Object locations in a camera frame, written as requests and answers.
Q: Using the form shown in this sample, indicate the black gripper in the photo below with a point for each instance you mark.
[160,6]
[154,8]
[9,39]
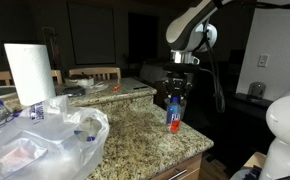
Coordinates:
[179,78]

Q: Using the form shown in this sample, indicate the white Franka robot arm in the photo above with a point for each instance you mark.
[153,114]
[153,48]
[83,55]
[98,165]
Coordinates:
[185,30]

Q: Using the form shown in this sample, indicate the white cushion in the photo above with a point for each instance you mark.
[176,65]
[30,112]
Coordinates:
[153,72]

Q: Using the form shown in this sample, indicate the flat black remote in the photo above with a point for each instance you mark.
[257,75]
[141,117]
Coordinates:
[141,87]

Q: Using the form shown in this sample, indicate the orange marker pen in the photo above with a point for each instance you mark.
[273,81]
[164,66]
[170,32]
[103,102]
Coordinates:
[117,88]

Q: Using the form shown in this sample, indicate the dark side table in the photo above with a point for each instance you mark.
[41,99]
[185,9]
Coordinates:
[248,113]

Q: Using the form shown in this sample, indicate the wooden base cabinet drawer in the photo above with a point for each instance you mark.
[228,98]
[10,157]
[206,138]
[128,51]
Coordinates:
[188,166]

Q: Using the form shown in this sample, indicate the grey rounded appliance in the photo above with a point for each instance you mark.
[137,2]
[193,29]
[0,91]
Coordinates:
[256,90]

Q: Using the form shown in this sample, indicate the clear glass plate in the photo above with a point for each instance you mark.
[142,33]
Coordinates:
[98,86]

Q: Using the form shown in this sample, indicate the white bowl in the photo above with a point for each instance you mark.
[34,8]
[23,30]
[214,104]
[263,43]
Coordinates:
[79,81]

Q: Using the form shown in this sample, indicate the dark round plate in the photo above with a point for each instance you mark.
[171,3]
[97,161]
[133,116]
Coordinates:
[72,91]

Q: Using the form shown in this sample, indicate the clear plastic bag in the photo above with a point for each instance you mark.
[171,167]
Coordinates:
[51,150]

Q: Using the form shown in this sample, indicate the white paper towel roll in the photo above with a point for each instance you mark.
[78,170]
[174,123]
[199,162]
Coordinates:
[30,73]

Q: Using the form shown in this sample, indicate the white wall switch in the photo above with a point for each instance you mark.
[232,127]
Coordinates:
[263,61]

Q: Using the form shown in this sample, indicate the reddish standing frame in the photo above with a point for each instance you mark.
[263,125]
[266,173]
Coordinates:
[51,46]

